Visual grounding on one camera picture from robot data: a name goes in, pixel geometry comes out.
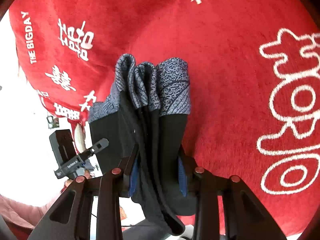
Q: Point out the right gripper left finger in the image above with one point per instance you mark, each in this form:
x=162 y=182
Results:
x=70 y=216

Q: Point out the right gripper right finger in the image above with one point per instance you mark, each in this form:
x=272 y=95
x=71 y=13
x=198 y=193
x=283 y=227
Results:
x=224 y=208

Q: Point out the black pants with patterned waistband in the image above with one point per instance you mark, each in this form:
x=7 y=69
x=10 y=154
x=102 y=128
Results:
x=144 y=117

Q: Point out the pink sleeved left forearm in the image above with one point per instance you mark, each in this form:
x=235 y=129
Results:
x=21 y=218

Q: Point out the person's left hand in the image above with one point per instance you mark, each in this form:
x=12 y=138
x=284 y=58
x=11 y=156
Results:
x=82 y=177

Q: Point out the red blanket with white characters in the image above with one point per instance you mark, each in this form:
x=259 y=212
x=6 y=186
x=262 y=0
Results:
x=254 y=80

